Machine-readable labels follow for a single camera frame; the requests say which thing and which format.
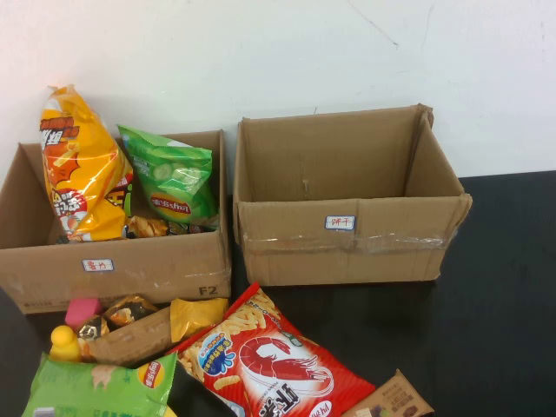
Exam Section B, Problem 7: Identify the golden yellow snack packet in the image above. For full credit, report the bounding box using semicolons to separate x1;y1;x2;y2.
169;297;230;344

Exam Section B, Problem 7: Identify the small orange snack packet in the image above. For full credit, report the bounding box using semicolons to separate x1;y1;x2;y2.
125;215;170;239

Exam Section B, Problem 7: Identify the pink foam cube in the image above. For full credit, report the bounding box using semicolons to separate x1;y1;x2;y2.
64;297;103;330

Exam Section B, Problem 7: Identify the brown biscuit packet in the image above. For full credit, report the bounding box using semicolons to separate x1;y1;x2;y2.
342;368;435;417

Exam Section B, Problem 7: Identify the light green Lay's chip bag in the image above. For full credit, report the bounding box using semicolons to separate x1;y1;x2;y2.
21;351;179;417

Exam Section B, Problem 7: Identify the green cucumber Lay's chip bag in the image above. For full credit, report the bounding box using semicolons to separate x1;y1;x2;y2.
116;124;220;231

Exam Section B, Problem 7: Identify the black orange snack packet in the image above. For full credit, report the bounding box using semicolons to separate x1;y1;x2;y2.
103;294;160;329

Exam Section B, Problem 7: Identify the long brown wrapper packet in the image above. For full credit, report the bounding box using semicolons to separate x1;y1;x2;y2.
86;306;175;368

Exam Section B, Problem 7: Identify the taped empty cardboard box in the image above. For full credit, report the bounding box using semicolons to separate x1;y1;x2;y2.
233;103;473;288

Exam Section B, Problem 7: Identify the black gold snack packet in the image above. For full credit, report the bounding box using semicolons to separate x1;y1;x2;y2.
76;315;110;342

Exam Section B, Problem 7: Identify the orange fries snack bag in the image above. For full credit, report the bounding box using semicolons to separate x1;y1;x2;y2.
40;84;135;243

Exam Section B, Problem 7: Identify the yellow rubber duck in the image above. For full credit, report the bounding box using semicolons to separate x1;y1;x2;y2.
49;324;83;363

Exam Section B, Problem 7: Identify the cardboard box with F2 print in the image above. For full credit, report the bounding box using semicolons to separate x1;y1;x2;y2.
0;129;233;314

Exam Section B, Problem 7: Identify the red shrimp cracker bag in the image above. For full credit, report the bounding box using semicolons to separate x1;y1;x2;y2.
167;281;377;417

